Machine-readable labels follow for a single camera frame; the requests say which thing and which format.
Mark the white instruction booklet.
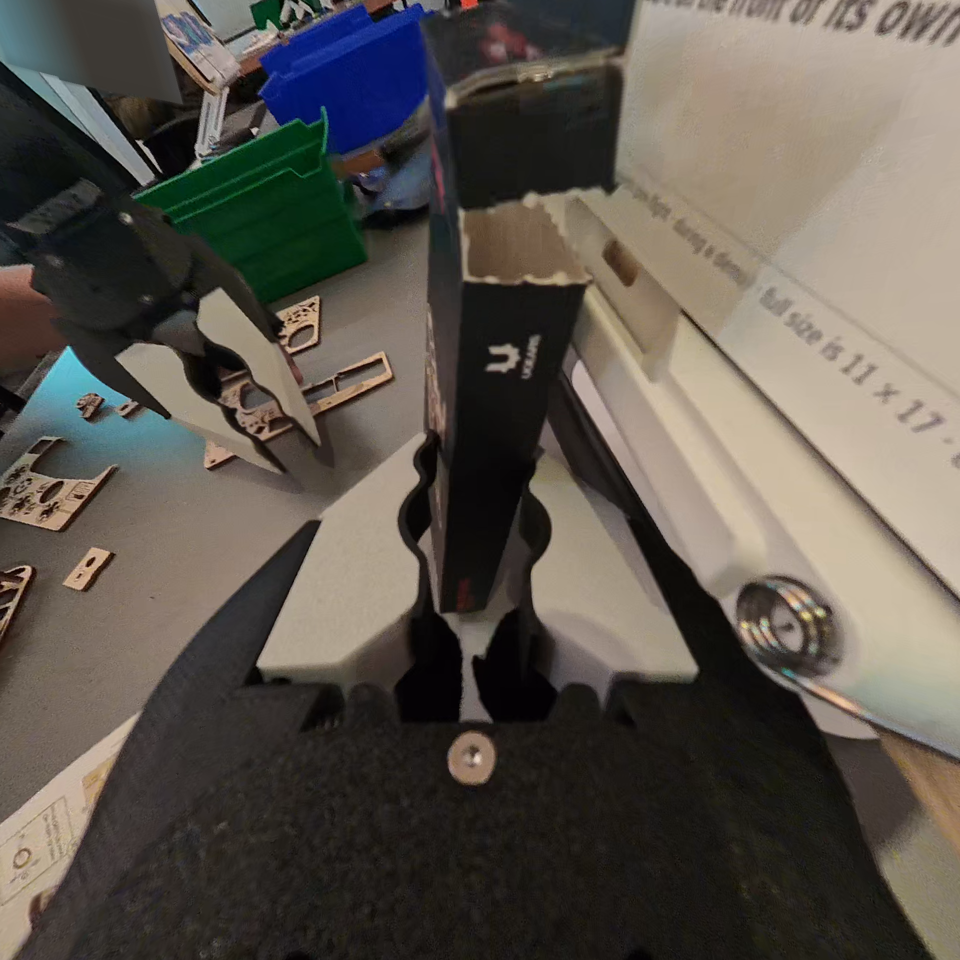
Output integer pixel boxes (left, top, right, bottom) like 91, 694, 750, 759
0, 718, 147, 928

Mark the curved wooden part sheet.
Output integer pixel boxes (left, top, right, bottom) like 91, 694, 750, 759
0, 563, 36, 648

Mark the white printed sign board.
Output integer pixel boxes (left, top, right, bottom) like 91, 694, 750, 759
611, 0, 960, 601

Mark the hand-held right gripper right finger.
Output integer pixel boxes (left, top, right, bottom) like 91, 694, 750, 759
510, 448, 700, 688

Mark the green plastic bin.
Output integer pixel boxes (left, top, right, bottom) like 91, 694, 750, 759
133, 107, 370, 303

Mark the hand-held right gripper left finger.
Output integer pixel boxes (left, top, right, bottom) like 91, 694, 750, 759
256, 432, 445, 687

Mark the grey desk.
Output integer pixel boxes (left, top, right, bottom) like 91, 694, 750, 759
0, 202, 451, 826

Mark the blue plastic bin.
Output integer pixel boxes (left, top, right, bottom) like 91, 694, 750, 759
258, 21, 434, 153

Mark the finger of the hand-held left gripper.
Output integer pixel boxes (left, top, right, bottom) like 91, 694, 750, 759
198, 287, 335, 470
116, 339, 290, 475

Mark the person's left hand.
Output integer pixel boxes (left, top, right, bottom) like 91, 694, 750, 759
0, 266, 66, 370

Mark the white plastic device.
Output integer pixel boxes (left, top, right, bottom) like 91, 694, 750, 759
551, 288, 960, 745

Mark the wooden cutout part sheet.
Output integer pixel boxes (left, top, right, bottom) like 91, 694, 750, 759
0, 435, 120, 533

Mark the small square wooden piece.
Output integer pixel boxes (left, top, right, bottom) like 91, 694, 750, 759
63, 546, 116, 592

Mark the metal ring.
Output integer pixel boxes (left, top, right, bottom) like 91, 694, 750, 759
733, 574, 846, 681

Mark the long wooden frame sheet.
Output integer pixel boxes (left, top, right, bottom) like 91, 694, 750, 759
217, 351, 396, 451

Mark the black cardboard box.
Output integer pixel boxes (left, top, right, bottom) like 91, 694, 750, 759
422, 15, 685, 618

